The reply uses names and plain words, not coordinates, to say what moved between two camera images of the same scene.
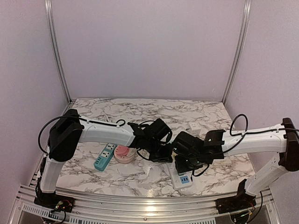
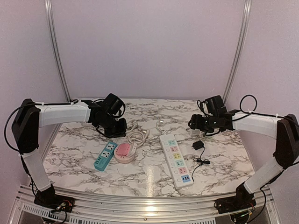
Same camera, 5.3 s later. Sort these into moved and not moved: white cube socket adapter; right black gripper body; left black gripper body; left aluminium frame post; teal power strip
Moved: left black gripper body; right black gripper body
Not moved: teal power strip; left aluminium frame post; white cube socket adapter
